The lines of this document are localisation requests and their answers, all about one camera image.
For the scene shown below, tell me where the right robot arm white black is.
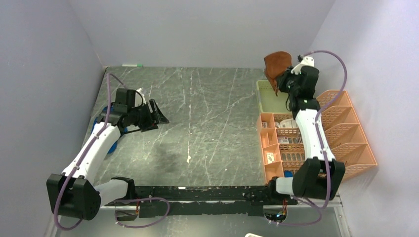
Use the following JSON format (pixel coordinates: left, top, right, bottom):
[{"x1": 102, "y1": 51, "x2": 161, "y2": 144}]
[{"x1": 266, "y1": 66, "x2": 345, "y2": 204}]

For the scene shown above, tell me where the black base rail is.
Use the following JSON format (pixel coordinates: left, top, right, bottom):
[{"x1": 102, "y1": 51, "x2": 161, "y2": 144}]
[{"x1": 110, "y1": 185, "x2": 297, "y2": 218}]

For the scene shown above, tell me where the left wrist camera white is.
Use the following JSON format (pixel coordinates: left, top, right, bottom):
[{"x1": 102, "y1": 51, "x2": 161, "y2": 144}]
[{"x1": 134, "y1": 88, "x2": 147, "y2": 107}]

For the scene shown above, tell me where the orange file organizer rack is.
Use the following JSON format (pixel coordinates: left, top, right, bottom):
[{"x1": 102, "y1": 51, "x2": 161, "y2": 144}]
[{"x1": 317, "y1": 90, "x2": 377, "y2": 181}]

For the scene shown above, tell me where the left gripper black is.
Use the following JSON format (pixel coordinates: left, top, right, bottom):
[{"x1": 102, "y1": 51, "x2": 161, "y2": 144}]
[{"x1": 128, "y1": 99, "x2": 169, "y2": 133}]

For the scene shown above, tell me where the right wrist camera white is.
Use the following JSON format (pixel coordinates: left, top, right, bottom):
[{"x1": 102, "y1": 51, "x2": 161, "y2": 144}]
[{"x1": 291, "y1": 55, "x2": 314, "y2": 75}]

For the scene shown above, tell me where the white green marker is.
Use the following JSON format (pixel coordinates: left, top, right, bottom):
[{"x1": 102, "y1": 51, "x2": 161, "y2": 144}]
[{"x1": 121, "y1": 64, "x2": 143, "y2": 67}]

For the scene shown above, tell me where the blue towel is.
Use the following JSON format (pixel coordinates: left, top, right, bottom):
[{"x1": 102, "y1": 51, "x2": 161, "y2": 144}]
[{"x1": 91, "y1": 103, "x2": 128, "y2": 156}]

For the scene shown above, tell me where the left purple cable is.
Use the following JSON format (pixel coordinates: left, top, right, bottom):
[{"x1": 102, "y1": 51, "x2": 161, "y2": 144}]
[{"x1": 53, "y1": 72, "x2": 171, "y2": 231}]

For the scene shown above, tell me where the green plastic basket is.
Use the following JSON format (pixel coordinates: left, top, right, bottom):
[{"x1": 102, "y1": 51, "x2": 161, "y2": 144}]
[{"x1": 256, "y1": 80, "x2": 290, "y2": 114}]

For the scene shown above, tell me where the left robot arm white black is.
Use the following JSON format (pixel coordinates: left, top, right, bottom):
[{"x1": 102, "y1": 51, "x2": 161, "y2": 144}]
[{"x1": 46, "y1": 88, "x2": 169, "y2": 220}]

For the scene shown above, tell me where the purple cable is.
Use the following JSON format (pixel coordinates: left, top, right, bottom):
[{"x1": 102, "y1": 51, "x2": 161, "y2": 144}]
[
  {"x1": 53, "y1": 72, "x2": 171, "y2": 231},
  {"x1": 270, "y1": 50, "x2": 348, "y2": 227}
]

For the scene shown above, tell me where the brown towel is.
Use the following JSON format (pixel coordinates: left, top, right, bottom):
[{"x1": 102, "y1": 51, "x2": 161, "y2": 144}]
[{"x1": 264, "y1": 51, "x2": 292, "y2": 96}]

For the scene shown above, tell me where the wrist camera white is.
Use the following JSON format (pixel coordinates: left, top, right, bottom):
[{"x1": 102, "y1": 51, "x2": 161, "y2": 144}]
[
  {"x1": 291, "y1": 55, "x2": 314, "y2": 75},
  {"x1": 134, "y1": 88, "x2": 147, "y2": 107}
]

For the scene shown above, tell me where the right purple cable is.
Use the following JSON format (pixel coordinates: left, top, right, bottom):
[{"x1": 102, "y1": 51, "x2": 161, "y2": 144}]
[{"x1": 270, "y1": 50, "x2": 348, "y2": 227}]

